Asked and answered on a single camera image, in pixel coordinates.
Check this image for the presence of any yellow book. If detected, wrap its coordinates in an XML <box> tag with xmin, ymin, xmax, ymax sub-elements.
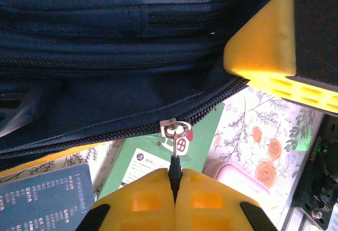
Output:
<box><xmin>0</xmin><ymin>141</ymin><xmax>109</xmax><ymax>177</ymax></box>

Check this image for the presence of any navy blue backpack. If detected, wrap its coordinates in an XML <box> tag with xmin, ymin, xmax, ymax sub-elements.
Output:
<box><xmin>0</xmin><ymin>0</ymin><xmax>294</xmax><ymax>206</ymax></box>

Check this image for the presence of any green notebook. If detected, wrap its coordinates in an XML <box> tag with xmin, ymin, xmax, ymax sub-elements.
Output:
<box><xmin>97</xmin><ymin>101</ymin><xmax>226</xmax><ymax>203</ymax></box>

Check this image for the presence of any blue paperback book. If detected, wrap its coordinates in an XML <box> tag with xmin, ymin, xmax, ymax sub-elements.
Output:
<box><xmin>0</xmin><ymin>161</ymin><xmax>96</xmax><ymax>231</ymax></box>

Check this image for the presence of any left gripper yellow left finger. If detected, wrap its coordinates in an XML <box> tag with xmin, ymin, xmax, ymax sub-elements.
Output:
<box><xmin>76</xmin><ymin>167</ymin><xmax>177</xmax><ymax>231</ymax></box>

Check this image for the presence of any pink pencil case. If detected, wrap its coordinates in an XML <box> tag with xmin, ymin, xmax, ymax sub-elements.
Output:
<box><xmin>202</xmin><ymin>159</ymin><xmax>273</xmax><ymax>197</ymax></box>

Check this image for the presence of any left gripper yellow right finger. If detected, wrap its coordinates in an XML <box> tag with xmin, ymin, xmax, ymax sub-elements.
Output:
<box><xmin>174</xmin><ymin>169</ymin><xmax>278</xmax><ymax>231</ymax></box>

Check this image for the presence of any wide aluminium extrusion beam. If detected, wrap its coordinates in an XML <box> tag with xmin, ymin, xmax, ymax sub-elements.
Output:
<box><xmin>276</xmin><ymin>201</ymin><xmax>331</xmax><ymax>231</ymax></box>

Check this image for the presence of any floral table cloth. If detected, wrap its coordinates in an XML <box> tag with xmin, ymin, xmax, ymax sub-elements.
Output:
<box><xmin>0</xmin><ymin>83</ymin><xmax>325</xmax><ymax>231</ymax></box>

